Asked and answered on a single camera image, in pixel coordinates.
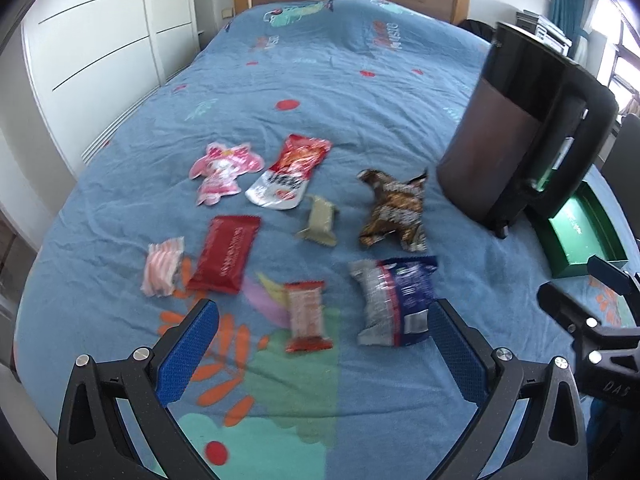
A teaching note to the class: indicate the brown nutritious snack bag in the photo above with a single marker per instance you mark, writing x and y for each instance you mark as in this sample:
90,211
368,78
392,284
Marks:
398,209

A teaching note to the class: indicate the beige snack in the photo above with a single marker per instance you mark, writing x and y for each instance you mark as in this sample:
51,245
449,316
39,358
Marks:
320,222

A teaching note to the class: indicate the grey office chair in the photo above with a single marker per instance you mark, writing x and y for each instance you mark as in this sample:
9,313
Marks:
621,170

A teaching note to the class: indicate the pink striped candy pack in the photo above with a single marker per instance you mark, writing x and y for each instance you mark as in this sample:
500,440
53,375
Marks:
161,266

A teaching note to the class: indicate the red white biscuit pack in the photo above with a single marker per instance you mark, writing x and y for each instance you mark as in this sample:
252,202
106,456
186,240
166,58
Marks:
306,317

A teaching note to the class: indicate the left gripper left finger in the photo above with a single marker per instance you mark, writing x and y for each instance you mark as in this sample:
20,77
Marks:
93,439

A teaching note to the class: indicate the blue patterned bed cover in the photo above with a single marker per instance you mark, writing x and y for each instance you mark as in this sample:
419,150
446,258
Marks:
349,241

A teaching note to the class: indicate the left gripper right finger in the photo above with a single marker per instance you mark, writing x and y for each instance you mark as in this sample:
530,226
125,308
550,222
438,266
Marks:
551,440

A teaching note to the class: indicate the black brown electric kettle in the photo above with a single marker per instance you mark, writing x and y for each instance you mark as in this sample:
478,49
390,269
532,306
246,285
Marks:
534,125

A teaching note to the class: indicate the white wardrobe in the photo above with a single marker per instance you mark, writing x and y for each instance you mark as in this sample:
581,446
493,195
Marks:
92,63

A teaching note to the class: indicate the dark red snack pack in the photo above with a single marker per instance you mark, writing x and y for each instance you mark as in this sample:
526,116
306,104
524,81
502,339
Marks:
224,256

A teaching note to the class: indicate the black backpack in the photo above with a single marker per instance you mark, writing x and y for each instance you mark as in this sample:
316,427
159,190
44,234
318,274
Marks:
478,28

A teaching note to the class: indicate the blue silver snack bag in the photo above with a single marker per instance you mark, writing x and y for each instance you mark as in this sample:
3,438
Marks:
397,292

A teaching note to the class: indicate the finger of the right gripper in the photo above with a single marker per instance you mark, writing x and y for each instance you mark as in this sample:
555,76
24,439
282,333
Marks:
618,280
570,315

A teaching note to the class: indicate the green tray box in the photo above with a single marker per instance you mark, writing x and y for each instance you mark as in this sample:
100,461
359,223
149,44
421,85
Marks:
580,229

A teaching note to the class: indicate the pink My Melody candy bag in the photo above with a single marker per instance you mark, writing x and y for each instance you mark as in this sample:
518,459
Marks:
219,168

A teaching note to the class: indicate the white printer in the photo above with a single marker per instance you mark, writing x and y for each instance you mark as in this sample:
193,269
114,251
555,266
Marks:
547,32

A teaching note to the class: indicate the red white snack pouch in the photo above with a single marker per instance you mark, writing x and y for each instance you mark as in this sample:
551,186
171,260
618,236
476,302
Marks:
283,185

